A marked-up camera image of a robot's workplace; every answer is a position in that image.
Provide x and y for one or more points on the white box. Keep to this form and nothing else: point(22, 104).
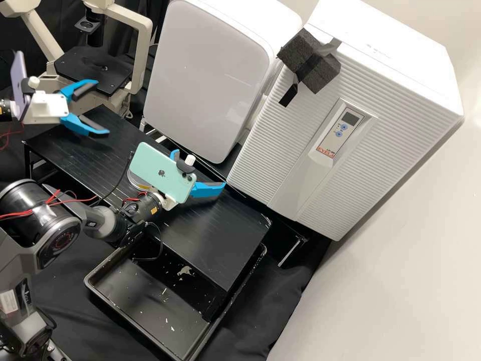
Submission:
point(206, 75)

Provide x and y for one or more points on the white incubator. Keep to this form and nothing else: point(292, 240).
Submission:
point(394, 45)

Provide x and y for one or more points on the petri dish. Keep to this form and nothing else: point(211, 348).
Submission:
point(135, 182)

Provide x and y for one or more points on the black tray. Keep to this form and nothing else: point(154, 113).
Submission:
point(150, 301)

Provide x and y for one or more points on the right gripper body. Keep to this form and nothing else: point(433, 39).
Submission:
point(168, 203)

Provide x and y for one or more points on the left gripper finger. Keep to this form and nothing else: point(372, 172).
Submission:
point(75, 124)
point(69, 90)

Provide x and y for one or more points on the right wrist camera phone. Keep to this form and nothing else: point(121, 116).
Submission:
point(158, 169)

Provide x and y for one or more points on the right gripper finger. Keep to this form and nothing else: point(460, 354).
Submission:
point(175, 155)
point(203, 190)

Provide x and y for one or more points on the cream microscope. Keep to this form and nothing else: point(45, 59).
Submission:
point(141, 45)

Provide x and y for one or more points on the incubator door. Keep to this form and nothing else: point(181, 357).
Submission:
point(285, 169)

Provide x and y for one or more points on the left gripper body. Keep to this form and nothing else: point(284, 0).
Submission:
point(47, 107)

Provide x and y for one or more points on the wrist camera phone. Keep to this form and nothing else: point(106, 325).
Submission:
point(158, 169)
point(18, 82)

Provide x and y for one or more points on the black platform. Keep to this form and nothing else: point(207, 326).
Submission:
point(289, 225)
point(210, 233)

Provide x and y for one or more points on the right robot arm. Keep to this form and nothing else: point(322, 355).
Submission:
point(34, 225)

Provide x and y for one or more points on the left wrist camera phone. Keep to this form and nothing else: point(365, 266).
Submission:
point(18, 82)

